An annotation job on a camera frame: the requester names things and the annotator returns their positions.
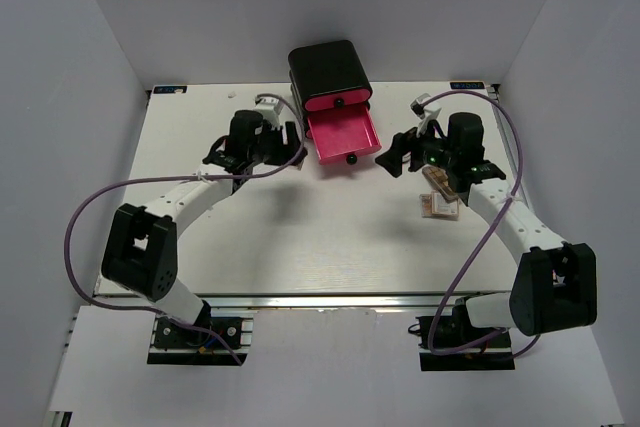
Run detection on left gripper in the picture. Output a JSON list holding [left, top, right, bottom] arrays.
[[249, 122, 307, 167]]

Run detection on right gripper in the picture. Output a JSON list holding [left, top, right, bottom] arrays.
[[374, 115, 457, 178]]

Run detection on long brown eyeshadow palette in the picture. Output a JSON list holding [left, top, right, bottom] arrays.
[[422, 166, 458, 201]]

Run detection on pink top drawer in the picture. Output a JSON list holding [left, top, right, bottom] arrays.
[[303, 88, 372, 112]]

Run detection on clear case blush compact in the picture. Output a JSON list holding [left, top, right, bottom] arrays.
[[420, 191, 459, 220]]

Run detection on square brown eyeshadow palette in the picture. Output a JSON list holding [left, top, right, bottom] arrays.
[[291, 148, 308, 170]]

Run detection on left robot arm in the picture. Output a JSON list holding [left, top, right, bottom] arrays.
[[101, 109, 306, 346]]

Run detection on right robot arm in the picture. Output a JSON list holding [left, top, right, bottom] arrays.
[[375, 112, 597, 346]]

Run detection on black drawer cabinet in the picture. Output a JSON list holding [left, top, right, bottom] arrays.
[[287, 40, 373, 130]]

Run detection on blue label right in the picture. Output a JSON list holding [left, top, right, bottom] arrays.
[[449, 81, 485, 90]]

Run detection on blue label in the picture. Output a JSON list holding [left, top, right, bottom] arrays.
[[152, 85, 187, 95], [449, 81, 485, 90]]

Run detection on blue label left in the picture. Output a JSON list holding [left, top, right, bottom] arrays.
[[152, 85, 187, 95]]

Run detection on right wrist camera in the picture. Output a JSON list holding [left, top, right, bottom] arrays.
[[410, 93, 441, 134]]

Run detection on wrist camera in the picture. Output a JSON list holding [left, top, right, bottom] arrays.
[[410, 93, 441, 134], [254, 95, 284, 127]]

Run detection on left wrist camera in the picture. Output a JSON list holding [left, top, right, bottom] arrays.
[[254, 95, 284, 127]]

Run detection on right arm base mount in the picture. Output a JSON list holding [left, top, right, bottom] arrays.
[[407, 299, 515, 372]]

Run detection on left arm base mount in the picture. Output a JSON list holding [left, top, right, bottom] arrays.
[[147, 308, 254, 367]]

